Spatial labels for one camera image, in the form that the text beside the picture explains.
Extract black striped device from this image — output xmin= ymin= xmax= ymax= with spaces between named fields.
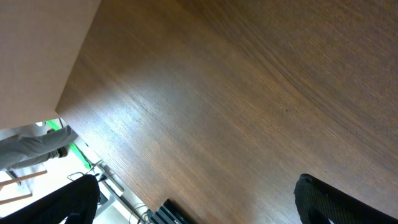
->
xmin=149 ymin=199 xmax=193 ymax=224

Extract person in grey clothes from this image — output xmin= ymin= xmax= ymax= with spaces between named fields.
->
xmin=1 ymin=126 xmax=78 ymax=171

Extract white power strip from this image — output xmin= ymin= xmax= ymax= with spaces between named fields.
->
xmin=98 ymin=164 xmax=124 ymax=195

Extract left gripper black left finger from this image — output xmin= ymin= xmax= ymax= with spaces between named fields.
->
xmin=1 ymin=175 xmax=100 ymax=224

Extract brown cardboard box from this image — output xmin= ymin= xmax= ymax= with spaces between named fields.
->
xmin=1 ymin=0 xmax=100 ymax=129

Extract green strip on floor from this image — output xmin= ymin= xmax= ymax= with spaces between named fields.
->
xmin=46 ymin=120 xmax=93 ymax=169

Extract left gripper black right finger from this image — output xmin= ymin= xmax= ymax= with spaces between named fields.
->
xmin=294 ymin=174 xmax=397 ymax=224

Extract wooden chair legs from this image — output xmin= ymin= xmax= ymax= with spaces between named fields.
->
xmin=1 ymin=170 xmax=48 ymax=205

